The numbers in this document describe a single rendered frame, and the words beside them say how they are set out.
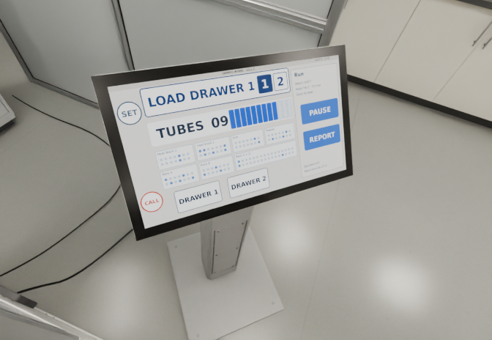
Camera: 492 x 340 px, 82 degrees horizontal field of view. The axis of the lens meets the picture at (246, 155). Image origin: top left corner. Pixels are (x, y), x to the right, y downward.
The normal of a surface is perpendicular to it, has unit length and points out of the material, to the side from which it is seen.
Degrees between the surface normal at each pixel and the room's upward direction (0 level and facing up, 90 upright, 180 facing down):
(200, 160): 50
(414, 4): 90
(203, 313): 3
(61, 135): 0
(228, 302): 3
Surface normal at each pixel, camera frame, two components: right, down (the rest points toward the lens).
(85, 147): 0.11, -0.62
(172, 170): 0.35, 0.18
